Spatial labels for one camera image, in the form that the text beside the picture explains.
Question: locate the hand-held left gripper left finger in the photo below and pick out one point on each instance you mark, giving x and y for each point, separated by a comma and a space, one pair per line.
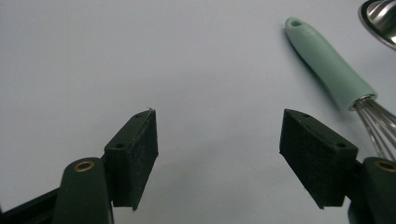
130, 161

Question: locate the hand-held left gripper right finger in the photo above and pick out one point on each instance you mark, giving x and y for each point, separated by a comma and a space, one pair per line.
317, 155

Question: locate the stainless steel bowl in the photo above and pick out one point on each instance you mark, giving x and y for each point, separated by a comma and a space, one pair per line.
380, 21

